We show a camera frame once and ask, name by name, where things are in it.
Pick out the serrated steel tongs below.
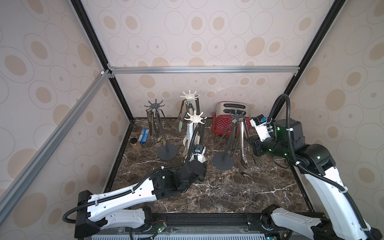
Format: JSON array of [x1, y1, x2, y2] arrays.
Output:
[[214, 120, 237, 148]]

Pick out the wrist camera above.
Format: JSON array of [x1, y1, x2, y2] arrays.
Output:
[[194, 145, 206, 164], [250, 115, 273, 142]]

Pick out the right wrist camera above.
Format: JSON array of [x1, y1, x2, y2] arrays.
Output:
[[250, 115, 273, 142]]

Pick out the diagonal aluminium bar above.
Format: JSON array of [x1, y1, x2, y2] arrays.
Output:
[[1, 70, 111, 224]]

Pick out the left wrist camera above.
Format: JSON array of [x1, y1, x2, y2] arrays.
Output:
[[194, 145, 206, 164]]

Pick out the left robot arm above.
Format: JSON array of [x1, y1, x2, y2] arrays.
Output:
[[62, 126, 206, 239]]

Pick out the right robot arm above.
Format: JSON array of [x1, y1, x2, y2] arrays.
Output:
[[249, 94, 383, 240]]

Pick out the white utensil rack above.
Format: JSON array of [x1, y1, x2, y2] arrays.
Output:
[[183, 110, 206, 164], [179, 89, 201, 148]]

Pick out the black tongs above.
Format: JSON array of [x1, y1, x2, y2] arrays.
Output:
[[199, 119, 206, 145]]

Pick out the red white toaster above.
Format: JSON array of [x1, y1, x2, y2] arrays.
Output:
[[212, 102, 251, 135]]

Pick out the thin steel tongs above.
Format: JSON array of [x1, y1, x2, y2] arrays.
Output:
[[154, 110, 166, 145]]

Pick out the small steel tongs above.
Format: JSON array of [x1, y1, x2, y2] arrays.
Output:
[[183, 122, 195, 157]]

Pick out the horizontal aluminium bar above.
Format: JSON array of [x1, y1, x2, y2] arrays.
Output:
[[109, 66, 300, 75]]

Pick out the dark grey rack back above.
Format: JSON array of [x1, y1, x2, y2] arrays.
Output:
[[213, 113, 243, 171]]

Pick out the brown spice jar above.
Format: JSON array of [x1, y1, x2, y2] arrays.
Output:
[[130, 138, 142, 152]]

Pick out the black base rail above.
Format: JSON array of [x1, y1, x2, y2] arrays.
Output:
[[77, 211, 338, 240]]

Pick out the dark grey utensil rack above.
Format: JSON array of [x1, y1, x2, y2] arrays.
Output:
[[145, 99, 178, 161]]

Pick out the green tongs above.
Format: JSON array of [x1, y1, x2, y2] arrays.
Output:
[[178, 100, 195, 132]]

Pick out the blue small package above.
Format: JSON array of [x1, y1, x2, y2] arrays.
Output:
[[139, 129, 150, 144]]

